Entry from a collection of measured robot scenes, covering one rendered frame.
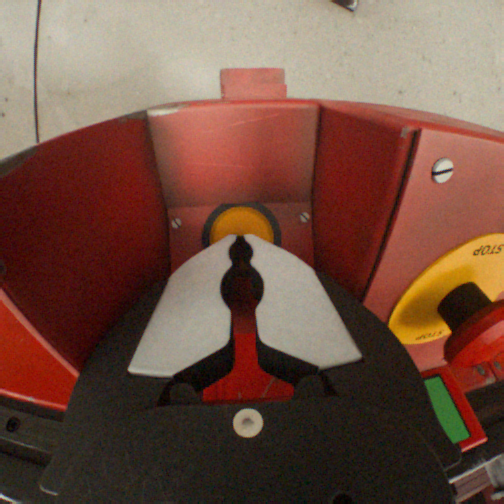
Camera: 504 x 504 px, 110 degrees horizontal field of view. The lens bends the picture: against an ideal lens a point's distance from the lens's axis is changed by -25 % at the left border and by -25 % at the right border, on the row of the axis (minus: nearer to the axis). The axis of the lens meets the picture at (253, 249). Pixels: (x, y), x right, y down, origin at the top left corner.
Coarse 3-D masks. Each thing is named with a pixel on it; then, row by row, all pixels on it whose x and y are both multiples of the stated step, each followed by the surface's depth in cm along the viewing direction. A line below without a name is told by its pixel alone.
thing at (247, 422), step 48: (144, 432) 4; (192, 432) 4; (240, 432) 4; (288, 432) 4; (336, 432) 4; (384, 432) 4; (96, 480) 3; (144, 480) 3; (192, 480) 3; (240, 480) 3; (288, 480) 3; (336, 480) 3; (384, 480) 3; (432, 480) 3
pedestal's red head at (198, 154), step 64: (128, 128) 9; (192, 128) 11; (256, 128) 12; (320, 128) 12; (384, 128) 6; (448, 128) 5; (0, 192) 3; (64, 192) 5; (128, 192) 9; (192, 192) 13; (256, 192) 14; (320, 192) 13; (384, 192) 7; (448, 192) 6; (0, 256) 3; (64, 256) 5; (128, 256) 9; (192, 256) 14; (320, 256) 13; (384, 256) 7; (64, 320) 5; (384, 320) 10; (448, 384) 13
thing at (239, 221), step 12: (228, 216) 14; (240, 216) 14; (252, 216) 14; (264, 216) 14; (216, 228) 14; (228, 228) 14; (240, 228) 14; (252, 228) 14; (264, 228) 14; (216, 240) 14; (240, 264) 14
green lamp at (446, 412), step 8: (432, 384) 13; (440, 384) 13; (432, 392) 13; (440, 392) 13; (432, 400) 12; (440, 400) 12; (448, 400) 12; (440, 408) 12; (448, 408) 12; (440, 416) 11; (448, 416) 11; (456, 416) 11; (448, 424) 11; (456, 424) 11; (448, 432) 10; (456, 432) 10; (464, 432) 10; (456, 440) 10
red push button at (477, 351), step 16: (464, 288) 8; (448, 304) 9; (464, 304) 8; (480, 304) 7; (496, 304) 7; (448, 320) 9; (464, 320) 8; (480, 320) 7; (496, 320) 6; (464, 336) 7; (480, 336) 6; (496, 336) 6; (448, 352) 8; (464, 352) 7; (480, 352) 7; (496, 352) 7
